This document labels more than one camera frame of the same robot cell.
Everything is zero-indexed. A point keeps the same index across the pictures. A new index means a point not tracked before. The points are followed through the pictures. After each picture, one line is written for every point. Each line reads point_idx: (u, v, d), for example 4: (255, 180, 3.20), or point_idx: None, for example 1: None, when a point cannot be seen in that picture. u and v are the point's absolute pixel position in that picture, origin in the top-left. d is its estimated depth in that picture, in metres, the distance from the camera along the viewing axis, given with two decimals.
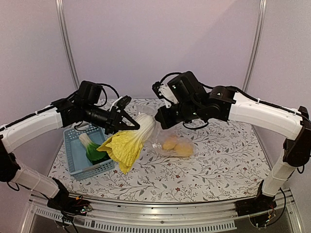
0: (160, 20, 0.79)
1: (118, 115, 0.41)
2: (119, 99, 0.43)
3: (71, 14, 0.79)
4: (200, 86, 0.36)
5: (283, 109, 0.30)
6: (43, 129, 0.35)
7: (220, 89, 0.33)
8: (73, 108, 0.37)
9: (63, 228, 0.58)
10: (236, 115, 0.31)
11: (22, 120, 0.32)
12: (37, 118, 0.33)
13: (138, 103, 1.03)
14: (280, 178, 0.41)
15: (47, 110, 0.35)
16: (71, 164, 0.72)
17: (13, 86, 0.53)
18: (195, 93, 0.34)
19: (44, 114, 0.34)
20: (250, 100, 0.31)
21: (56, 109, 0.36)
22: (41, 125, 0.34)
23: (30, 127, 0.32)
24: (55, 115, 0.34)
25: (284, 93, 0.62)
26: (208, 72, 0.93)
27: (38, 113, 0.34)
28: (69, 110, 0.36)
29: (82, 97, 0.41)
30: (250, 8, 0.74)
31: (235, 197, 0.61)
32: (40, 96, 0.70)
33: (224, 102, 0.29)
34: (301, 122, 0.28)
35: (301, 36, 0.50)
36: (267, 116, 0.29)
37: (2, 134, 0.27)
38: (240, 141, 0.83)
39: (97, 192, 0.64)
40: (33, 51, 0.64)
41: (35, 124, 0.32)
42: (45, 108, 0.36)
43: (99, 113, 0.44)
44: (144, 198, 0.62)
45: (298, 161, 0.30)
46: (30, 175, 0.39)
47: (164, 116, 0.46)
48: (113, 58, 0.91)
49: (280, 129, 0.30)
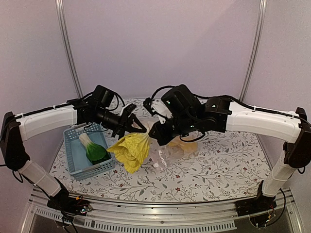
0: (160, 20, 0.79)
1: (129, 119, 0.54)
2: (127, 106, 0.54)
3: (71, 14, 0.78)
4: (195, 98, 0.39)
5: (280, 113, 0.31)
6: (58, 124, 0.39)
7: (216, 99, 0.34)
8: (87, 108, 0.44)
9: (63, 228, 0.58)
10: (234, 125, 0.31)
11: (40, 111, 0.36)
12: (55, 111, 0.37)
13: (138, 103, 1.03)
14: (280, 179, 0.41)
15: (65, 107, 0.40)
16: (71, 164, 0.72)
17: (13, 86, 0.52)
18: (190, 108, 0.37)
19: (61, 109, 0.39)
20: (246, 108, 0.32)
21: (72, 106, 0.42)
22: (56, 119, 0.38)
23: (46, 118, 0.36)
24: (71, 111, 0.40)
25: (284, 93, 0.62)
26: (208, 71, 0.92)
27: (56, 108, 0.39)
28: (83, 109, 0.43)
29: (97, 100, 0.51)
30: (250, 8, 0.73)
31: (235, 197, 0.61)
32: (40, 97, 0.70)
33: (220, 114, 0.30)
34: (300, 124, 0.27)
35: (301, 36, 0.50)
36: (264, 122, 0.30)
37: (21, 122, 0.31)
38: (240, 141, 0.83)
39: (97, 192, 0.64)
40: (32, 51, 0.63)
41: (52, 117, 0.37)
42: (60, 105, 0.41)
43: (111, 117, 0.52)
44: (144, 198, 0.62)
45: (299, 163, 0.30)
46: (38, 169, 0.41)
47: (160, 132, 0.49)
48: (113, 57, 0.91)
49: (280, 134, 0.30)
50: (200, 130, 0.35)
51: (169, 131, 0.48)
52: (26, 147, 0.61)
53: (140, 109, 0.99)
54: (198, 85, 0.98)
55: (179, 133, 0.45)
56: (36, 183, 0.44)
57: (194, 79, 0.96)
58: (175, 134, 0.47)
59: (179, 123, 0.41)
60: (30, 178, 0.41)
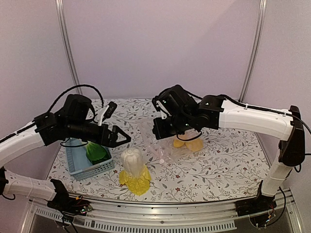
0: (160, 20, 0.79)
1: (115, 133, 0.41)
2: (106, 109, 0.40)
3: (71, 15, 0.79)
4: (190, 97, 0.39)
5: (273, 111, 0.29)
6: (28, 148, 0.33)
7: (210, 98, 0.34)
8: (57, 125, 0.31)
9: (63, 228, 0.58)
10: (227, 122, 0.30)
11: (2, 141, 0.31)
12: (16, 139, 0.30)
13: (138, 103, 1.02)
14: (278, 178, 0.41)
15: (27, 129, 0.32)
16: (71, 164, 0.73)
17: (13, 86, 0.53)
18: (184, 106, 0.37)
19: (24, 134, 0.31)
20: (238, 106, 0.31)
21: (35, 127, 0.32)
22: (23, 146, 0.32)
23: (11, 148, 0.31)
24: (32, 135, 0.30)
25: (284, 92, 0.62)
26: (208, 71, 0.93)
27: (18, 132, 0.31)
28: (52, 127, 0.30)
29: (68, 114, 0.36)
30: (250, 8, 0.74)
31: (235, 197, 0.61)
32: (40, 97, 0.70)
33: (212, 111, 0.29)
34: (292, 123, 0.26)
35: (301, 36, 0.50)
36: (256, 120, 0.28)
37: None
38: (240, 141, 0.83)
39: (97, 192, 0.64)
40: (32, 51, 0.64)
41: (15, 145, 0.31)
42: (27, 125, 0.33)
43: (91, 130, 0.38)
44: (144, 198, 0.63)
45: (293, 160, 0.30)
46: (22, 185, 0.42)
47: (158, 126, 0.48)
48: (113, 58, 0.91)
49: (273, 132, 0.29)
50: (196, 128, 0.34)
51: (168, 128, 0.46)
52: (8, 168, 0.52)
53: (140, 109, 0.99)
54: (198, 85, 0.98)
55: (176, 131, 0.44)
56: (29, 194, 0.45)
57: (194, 79, 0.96)
58: (174, 131, 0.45)
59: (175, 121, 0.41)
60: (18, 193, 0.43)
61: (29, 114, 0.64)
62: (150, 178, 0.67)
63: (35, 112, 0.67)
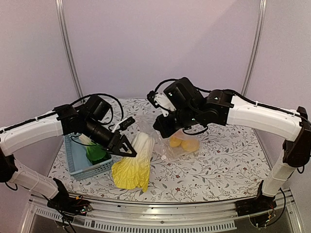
0: (160, 20, 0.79)
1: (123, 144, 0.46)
2: (124, 120, 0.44)
3: (71, 15, 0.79)
4: (197, 91, 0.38)
5: (282, 110, 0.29)
6: (45, 135, 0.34)
7: (218, 93, 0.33)
8: (76, 117, 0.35)
9: (63, 228, 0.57)
10: (235, 119, 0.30)
11: (20, 124, 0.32)
12: (37, 124, 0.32)
13: (138, 103, 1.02)
14: (280, 178, 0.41)
15: (48, 117, 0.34)
16: (71, 164, 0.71)
17: (14, 86, 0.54)
18: (191, 99, 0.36)
19: (44, 121, 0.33)
20: (248, 103, 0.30)
21: (57, 115, 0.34)
22: (40, 132, 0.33)
23: (28, 133, 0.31)
24: (55, 122, 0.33)
25: (284, 92, 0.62)
26: (207, 72, 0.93)
27: (38, 119, 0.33)
28: (71, 118, 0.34)
29: (90, 110, 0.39)
30: (250, 8, 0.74)
31: (235, 197, 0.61)
32: (38, 95, 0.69)
33: (222, 107, 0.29)
34: (301, 123, 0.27)
35: (301, 35, 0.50)
36: (266, 119, 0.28)
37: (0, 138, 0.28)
38: (240, 141, 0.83)
39: (97, 192, 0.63)
40: (33, 52, 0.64)
41: (35, 130, 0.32)
42: (46, 113, 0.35)
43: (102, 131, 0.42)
44: (144, 198, 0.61)
45: (297, 162, 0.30)
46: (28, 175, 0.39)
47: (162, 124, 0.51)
48: (113, 58, 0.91)
49: (280, 132, 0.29)
50: (202, 124, 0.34)
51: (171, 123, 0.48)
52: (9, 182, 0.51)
53: (140, 109, 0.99)
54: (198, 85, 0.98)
55: (181, 126, 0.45)
56: (32, 189, 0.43)
57: (194, 79, 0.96)
58: (178, 127, 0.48)
59: (181, 116, 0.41)
60: (23, 185, 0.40)
61: (29, 114, 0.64)
62: (145, 190, 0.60)
63: (35, 112, 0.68)
